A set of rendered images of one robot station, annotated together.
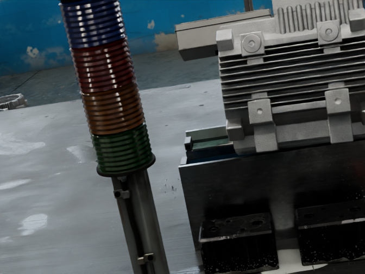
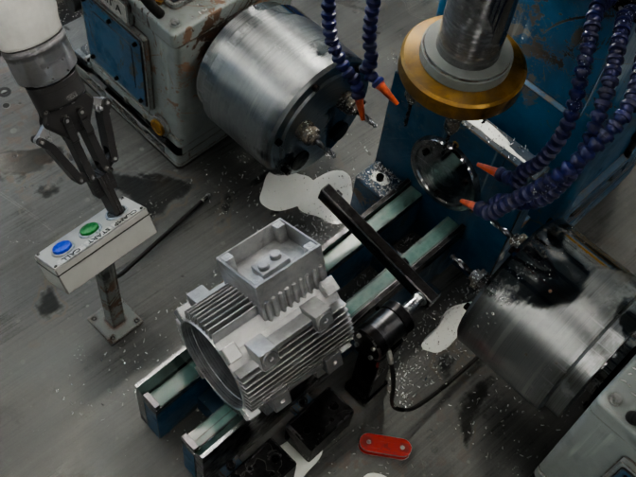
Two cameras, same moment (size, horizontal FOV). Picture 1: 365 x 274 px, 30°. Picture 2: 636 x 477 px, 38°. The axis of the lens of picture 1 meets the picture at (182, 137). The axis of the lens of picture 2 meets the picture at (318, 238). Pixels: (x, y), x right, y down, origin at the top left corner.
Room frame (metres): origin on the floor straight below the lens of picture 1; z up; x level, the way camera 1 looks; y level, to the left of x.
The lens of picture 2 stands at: (0.57, 0.35, 2.26)
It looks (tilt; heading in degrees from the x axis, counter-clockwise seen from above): 57 degrees down; 300
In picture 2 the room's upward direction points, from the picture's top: 9 degrees clockwise
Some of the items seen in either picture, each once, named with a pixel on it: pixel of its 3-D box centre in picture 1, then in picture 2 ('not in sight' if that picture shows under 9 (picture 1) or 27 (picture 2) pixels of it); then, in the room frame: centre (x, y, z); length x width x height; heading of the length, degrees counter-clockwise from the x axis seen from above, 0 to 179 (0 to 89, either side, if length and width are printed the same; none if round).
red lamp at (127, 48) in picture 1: (102, 62); not in sight; (0.68, 0.06, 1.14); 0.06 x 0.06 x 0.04
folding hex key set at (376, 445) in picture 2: not in sight; (384, 446); (0.71, -0.22, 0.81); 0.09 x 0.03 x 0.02; 29
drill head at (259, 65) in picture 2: not in sight; (264, 73); (1.26, -0.56, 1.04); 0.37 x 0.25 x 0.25; 172
